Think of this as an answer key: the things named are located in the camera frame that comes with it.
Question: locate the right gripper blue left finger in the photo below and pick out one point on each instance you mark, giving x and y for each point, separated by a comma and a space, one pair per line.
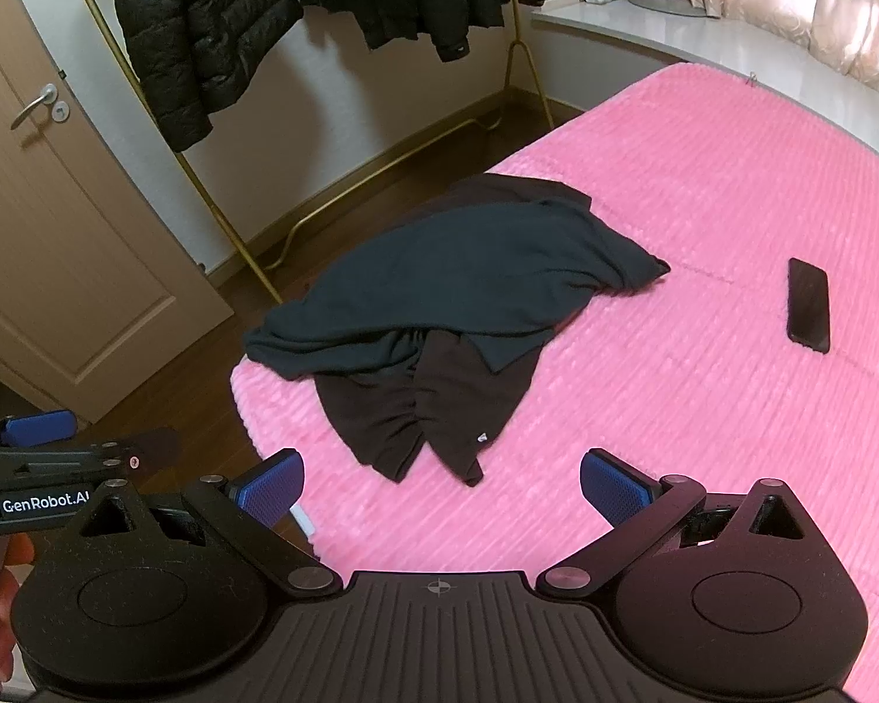
268, 491

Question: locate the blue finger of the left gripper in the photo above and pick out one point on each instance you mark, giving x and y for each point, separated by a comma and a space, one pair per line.
39, 430

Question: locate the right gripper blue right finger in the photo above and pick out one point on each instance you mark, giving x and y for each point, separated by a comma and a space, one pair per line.
625, 496

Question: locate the dark green long-sleeve shirt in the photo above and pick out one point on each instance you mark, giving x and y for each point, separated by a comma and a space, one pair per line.
504, 274

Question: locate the gold clothes rack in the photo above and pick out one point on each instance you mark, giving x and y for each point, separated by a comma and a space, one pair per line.
325, 119

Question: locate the wooden door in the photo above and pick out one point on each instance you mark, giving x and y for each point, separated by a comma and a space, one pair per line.
96, 295

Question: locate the dark brown garment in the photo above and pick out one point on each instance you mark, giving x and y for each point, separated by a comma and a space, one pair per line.
447, 399

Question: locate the pink ribbed bed blanket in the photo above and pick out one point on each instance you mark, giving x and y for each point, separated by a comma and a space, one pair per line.
725, 181

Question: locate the black smartphone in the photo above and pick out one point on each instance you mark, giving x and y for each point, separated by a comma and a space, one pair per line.
808, 322

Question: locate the black puffer jacket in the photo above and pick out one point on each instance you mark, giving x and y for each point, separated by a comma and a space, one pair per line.
197, 57

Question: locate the white window sill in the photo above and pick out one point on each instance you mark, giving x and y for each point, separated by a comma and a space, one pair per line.
736, 47

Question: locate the silver door handle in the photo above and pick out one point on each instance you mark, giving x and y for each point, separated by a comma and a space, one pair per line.
49, 97

